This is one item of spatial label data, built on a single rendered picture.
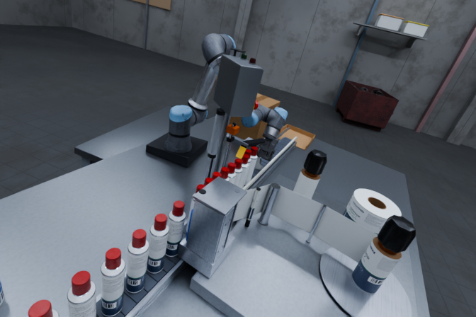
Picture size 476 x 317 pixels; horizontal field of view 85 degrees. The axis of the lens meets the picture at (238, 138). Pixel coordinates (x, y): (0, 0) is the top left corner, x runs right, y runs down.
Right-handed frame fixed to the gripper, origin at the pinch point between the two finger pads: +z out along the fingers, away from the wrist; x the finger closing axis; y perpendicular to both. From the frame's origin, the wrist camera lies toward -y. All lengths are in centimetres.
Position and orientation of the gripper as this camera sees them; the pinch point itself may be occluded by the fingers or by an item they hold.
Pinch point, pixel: (249, 170)
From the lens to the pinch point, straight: 133.1
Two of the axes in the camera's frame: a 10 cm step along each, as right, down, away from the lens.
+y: 8.5, 3.8, -3.5
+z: -4.3, 9.0, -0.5
